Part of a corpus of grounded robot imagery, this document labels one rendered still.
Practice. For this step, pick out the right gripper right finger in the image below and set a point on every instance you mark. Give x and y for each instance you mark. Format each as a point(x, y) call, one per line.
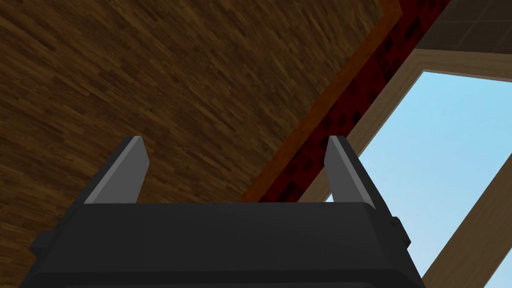
point(347, 176)

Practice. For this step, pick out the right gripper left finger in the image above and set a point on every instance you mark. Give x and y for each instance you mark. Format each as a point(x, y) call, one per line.
point(122, 176)

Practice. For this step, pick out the window with pale wooden frame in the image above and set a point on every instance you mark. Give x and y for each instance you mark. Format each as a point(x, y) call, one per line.
point(444, 144)

